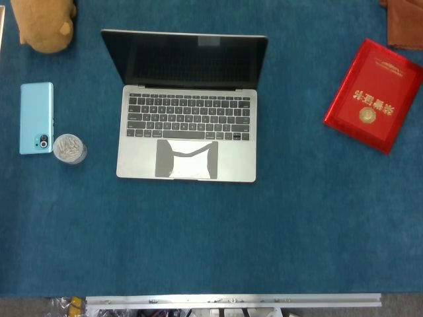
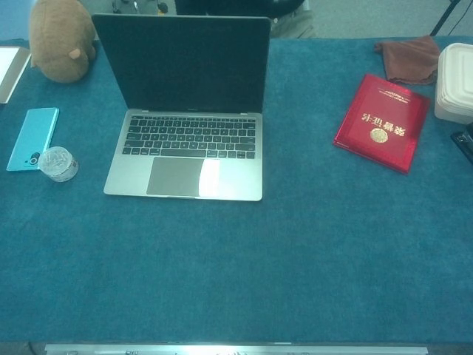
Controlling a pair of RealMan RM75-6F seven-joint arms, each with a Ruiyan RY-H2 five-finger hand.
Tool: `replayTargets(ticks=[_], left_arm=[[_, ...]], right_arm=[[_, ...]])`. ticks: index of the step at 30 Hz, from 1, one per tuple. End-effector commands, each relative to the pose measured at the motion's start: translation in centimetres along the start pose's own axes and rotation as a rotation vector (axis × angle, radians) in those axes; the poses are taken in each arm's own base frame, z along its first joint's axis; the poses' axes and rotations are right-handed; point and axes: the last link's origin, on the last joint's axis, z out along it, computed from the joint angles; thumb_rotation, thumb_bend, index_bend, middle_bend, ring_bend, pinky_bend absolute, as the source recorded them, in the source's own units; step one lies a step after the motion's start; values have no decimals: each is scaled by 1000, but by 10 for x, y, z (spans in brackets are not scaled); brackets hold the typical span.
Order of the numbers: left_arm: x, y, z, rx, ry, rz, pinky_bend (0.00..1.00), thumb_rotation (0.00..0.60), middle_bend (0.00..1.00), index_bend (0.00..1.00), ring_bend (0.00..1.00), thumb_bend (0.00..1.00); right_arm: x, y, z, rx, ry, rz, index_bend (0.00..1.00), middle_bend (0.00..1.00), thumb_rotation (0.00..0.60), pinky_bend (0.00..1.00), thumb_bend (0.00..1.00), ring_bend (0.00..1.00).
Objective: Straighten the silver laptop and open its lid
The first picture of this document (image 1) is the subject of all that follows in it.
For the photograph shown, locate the silver laptop with apple logo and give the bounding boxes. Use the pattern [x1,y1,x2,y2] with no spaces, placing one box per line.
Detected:
[100,28,269,184]

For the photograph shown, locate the clear round plastic jar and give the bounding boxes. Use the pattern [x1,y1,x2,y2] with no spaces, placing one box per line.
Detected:
[53,133,88,165]

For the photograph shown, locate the red certificate folder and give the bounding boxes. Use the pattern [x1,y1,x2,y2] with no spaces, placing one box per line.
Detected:
[323,38,423,155]

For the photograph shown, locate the light blue smartphone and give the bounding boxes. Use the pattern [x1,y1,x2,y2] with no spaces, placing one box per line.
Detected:
[19,82,54,155]

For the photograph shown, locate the clear bag with yellow content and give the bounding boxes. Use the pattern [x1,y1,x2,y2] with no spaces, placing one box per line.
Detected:
[46,296,87,317]

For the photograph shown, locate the brown plush toy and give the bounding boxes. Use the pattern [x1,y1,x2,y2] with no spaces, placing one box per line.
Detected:
[9,0,77,54]

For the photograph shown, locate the brown cloth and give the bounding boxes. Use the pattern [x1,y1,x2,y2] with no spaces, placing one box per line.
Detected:
[379,0,423,51]

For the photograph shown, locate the aluminium rail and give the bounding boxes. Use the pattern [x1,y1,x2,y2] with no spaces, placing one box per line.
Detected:
[85,293,383,310]

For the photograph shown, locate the cable bundle under rail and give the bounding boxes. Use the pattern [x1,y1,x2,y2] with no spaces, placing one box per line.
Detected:
[137,307,288,317]

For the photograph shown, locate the white board with metal frame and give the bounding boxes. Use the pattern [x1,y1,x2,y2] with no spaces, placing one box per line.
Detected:
[0,5,7,55]

